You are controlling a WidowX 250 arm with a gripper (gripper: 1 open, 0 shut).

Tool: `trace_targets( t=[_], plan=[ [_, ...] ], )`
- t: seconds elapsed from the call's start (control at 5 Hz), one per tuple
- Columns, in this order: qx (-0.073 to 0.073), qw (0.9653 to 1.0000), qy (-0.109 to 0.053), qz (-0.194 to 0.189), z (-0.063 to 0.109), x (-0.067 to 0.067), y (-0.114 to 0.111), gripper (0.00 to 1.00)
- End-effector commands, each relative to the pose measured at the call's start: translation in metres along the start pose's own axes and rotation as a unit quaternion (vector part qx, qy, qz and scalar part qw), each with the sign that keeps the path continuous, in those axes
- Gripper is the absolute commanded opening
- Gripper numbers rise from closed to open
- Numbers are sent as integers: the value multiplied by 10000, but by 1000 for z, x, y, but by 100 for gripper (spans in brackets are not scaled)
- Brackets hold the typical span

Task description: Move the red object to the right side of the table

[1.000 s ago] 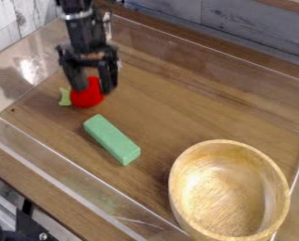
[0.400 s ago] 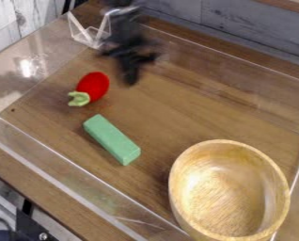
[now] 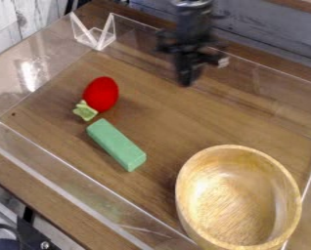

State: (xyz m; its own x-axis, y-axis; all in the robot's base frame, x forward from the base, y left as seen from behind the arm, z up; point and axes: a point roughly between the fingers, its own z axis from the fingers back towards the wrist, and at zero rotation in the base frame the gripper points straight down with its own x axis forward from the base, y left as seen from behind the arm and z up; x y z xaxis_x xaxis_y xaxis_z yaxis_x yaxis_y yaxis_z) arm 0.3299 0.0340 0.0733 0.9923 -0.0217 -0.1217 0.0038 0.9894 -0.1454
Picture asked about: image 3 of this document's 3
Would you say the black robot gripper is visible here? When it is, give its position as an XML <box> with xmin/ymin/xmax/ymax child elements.
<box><xmin>156</xmin><ymin>0</ymin><xmax>230</xmax><ymax>87</ymax></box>

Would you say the red plush strawberry toy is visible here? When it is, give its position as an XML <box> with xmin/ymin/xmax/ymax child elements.
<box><xmin>74</xmin><ymin>76</ymin><xmax>120</xmax><ymax>121</ymax></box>

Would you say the green rectangular block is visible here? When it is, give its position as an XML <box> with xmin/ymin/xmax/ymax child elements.
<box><xmin>86</xmin><ymin>118</ymin><xmax>147</xmax><ymax>172</ymax></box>

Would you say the wooden bowl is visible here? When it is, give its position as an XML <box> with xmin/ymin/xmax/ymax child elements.
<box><xmin>176</xmin><ymin>145</ymin><xmax>302</xmax><ymax>250</ymax></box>

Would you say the clear acrylic front barrier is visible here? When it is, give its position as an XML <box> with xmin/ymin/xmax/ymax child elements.
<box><xmin>0</xmin><ymin>122</ymin><xmax>199</xmax><ymax>250</ymax></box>

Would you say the black clamp with screw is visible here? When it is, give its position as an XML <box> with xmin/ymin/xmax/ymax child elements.
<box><xmin>18</xmin><ymin>218</ymin><xmax>62</xmax><ymax>250</ymax></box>

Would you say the clear acrylic corner bracket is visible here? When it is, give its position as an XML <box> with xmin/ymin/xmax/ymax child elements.
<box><xmin>70</xmin><ymin>13</ymin><xmax>117</xmax><ymax>51</ymax></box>

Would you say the black cable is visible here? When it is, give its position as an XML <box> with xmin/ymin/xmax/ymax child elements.
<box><xmin>0</xmin><ymin>222</ymin><xmax>19</xmax><ymax>250</ymax></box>

